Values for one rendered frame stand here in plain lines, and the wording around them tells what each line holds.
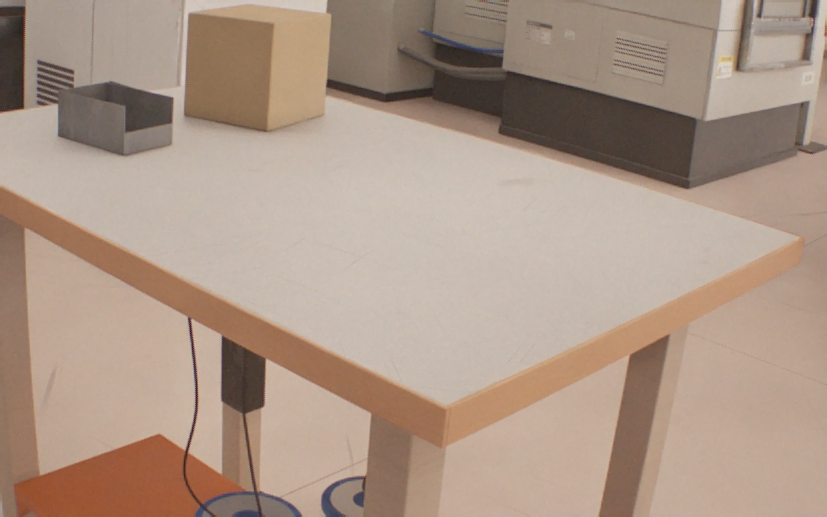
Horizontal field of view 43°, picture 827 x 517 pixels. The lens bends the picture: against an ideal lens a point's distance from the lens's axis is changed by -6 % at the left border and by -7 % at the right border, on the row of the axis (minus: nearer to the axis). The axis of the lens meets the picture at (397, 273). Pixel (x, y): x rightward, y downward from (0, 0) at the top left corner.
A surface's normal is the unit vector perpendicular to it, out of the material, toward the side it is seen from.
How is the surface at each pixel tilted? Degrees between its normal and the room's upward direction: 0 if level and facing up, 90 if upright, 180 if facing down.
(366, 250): 0
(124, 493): 0
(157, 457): 0
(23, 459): 90
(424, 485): 90
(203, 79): 90
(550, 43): 90
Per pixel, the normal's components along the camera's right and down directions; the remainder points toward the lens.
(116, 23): -0.68, 0.21
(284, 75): 0.88, 0.23
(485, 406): 0.73, 0.29
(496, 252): 0.08, -0.93
